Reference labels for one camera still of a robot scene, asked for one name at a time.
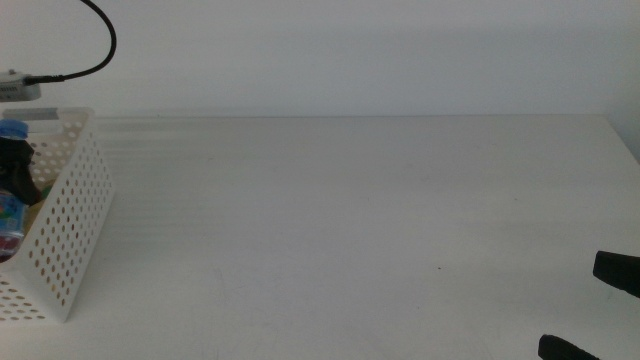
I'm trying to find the blue-capped water bottle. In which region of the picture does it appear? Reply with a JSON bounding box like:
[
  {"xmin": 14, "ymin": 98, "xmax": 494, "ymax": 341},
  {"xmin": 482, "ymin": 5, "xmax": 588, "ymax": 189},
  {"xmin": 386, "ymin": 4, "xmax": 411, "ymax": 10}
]
[{"xmin": 0, "ymin": 118, "xmax": 30, "ymax": 247}]

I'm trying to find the white perforated plastic basket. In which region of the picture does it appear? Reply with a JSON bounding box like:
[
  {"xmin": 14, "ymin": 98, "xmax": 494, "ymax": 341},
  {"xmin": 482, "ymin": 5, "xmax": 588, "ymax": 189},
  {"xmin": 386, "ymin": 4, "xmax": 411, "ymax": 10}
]
[{"xmin": 0, "ymin": 107, "xmax": 114, "ymax": 324}]

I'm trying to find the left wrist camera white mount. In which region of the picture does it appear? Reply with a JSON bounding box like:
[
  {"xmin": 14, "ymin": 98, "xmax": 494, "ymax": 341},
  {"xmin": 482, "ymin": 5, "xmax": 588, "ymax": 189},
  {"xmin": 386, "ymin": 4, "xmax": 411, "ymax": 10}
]
[{"xmin": 0, "ymin": 69, "xmax": 42, "ymax": 104}]

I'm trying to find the thick black left camera cable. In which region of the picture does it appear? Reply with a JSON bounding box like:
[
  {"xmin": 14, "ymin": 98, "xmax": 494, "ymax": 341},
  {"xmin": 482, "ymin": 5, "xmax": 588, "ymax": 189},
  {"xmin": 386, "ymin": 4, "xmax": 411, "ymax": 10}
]
[{"xmin": 23, "ymin": 0, "xmax": 118, "ymax": 85}]

